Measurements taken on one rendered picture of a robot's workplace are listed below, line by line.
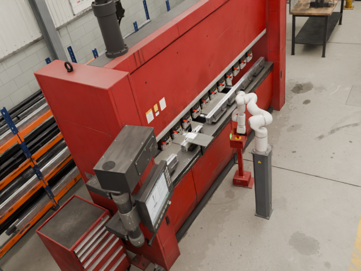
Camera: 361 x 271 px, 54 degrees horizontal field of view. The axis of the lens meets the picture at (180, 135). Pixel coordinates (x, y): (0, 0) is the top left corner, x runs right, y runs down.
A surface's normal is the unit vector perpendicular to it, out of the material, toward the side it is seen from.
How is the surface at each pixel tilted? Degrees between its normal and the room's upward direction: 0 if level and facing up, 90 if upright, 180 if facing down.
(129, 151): 0
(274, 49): 90
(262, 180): 90
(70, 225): 0
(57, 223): 0
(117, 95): 90
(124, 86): 90
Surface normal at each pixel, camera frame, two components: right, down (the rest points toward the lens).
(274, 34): -0.55, 0.58
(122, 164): -0.17, -0.78
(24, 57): 0.86, 0.18
